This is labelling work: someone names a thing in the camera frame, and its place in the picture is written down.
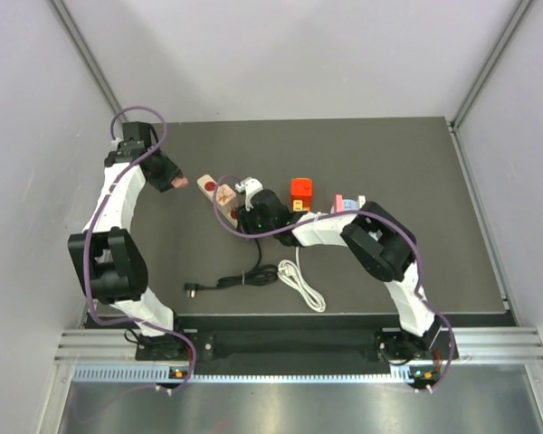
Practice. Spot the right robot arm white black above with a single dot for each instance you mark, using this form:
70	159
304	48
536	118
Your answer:
384	248

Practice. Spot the blue round power socket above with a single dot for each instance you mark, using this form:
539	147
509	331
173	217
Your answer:
349	205

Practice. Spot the pink square adapter plug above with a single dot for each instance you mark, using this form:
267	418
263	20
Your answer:
338	203

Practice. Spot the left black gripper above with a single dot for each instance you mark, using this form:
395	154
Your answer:
171	171

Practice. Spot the beige red power strip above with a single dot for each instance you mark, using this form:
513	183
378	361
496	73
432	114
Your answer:
207	185

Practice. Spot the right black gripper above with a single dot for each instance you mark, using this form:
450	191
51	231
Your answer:
244	221

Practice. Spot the grey slotted cable duct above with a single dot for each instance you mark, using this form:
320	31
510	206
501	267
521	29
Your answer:
132	373

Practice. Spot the yellow cube charger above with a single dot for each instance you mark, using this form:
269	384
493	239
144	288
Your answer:
297	206

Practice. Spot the salmon pink plug adapter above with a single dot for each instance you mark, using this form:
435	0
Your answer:
179	182

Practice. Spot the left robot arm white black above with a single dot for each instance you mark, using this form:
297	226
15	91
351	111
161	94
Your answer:
106	259

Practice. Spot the red plug adapter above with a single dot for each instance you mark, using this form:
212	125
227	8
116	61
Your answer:
302	190

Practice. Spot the pink cube adapter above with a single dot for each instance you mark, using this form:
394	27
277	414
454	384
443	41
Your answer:
225	198

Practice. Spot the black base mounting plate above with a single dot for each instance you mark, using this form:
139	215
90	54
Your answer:
250	349

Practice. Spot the orange power strip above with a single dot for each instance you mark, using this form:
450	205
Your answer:
306	202

